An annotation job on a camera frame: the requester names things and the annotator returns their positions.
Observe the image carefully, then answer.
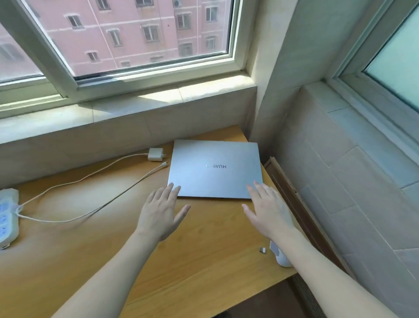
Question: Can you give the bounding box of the person's left hand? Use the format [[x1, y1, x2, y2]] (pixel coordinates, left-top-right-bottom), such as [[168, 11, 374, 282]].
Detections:
[[136, 183, 191, 243]]

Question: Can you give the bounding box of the white computer mouse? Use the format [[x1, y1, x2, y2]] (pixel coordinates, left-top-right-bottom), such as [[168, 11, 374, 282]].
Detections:
[[269, 240, 294, 268]]

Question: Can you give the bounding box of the person's left forearm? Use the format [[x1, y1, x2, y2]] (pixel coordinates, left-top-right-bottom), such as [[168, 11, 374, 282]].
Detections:
[[48, 229, 164, 318]]

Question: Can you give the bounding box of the pink apartment building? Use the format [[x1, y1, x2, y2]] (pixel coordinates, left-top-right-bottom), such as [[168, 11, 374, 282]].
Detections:
[[0, 0, 235, 83]]

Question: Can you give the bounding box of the person's right forearm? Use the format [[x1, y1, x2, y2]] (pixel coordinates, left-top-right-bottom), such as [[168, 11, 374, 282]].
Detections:
[[278, 226, 400, 318]]

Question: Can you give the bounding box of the beige stone window sill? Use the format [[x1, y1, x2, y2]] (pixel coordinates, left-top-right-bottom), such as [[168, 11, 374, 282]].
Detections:
[[0, 75, 258, 145]]

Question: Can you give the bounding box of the frosted glass window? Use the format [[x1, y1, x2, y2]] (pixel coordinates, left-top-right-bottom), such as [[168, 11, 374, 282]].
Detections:
[[327, 0, 419, 133]]

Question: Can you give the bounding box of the white sliding window frame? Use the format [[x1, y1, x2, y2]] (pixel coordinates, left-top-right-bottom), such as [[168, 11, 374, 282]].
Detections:
[[0, 0, 253, 119]]

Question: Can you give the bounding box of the white power strip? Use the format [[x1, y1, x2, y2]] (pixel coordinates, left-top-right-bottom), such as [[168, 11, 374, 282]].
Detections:
[[0, 188, 20, 250]]

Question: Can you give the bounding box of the brown wooden plank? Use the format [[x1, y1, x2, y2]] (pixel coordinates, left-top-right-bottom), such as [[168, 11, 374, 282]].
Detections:
[[264, 157, 358, 283]]

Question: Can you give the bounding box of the silver closed laptop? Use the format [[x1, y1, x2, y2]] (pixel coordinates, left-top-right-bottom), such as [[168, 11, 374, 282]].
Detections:
[[167, 140, 264, 200]]

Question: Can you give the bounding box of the white charging cable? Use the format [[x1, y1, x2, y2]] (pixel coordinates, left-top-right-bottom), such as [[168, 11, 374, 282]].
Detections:
[[15, 152, 170, 224]]

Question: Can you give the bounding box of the dark ribbed grille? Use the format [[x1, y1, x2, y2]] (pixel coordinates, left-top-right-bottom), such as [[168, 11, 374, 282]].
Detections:
[[292, 275, 325, 318]]

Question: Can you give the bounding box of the person's right hand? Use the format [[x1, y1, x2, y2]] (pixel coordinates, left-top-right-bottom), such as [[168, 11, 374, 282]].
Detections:
[[242, 181, 304, 242]]

